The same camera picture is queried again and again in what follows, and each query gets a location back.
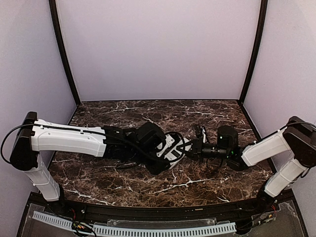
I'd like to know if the white remote control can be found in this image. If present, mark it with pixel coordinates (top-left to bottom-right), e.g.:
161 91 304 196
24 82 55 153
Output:
164 138 189 169

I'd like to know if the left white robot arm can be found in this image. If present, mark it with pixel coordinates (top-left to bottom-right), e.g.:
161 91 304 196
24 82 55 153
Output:
4 112 175 202

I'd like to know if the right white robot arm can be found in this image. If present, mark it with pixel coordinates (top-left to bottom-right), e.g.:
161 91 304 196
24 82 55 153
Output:
177 116 316 200

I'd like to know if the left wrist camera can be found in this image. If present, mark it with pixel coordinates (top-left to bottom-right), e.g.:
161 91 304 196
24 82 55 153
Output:
155 131 185 157

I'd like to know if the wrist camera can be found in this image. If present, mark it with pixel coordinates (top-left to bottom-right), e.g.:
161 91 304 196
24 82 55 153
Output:
155 131 185 157
193 124 209 143

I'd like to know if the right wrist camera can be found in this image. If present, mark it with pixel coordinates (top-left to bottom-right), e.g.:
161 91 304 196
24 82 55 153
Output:
193 124 209 143

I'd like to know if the black front rail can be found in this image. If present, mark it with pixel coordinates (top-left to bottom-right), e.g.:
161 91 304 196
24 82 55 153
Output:
65 200 260 222

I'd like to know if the white slotted cable duct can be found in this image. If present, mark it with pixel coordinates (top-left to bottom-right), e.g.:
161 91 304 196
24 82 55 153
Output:
33 210 237 237

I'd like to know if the right black frame post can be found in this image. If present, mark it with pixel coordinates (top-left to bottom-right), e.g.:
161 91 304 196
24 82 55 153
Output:
239 0 268 104

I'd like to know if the black frame post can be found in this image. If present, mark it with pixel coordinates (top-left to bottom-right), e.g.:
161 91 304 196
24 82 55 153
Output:
239 0 268 104
48 0 81 107

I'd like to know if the left black frame post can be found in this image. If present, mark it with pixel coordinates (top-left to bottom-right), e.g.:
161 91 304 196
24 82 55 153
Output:
48 0 81 107

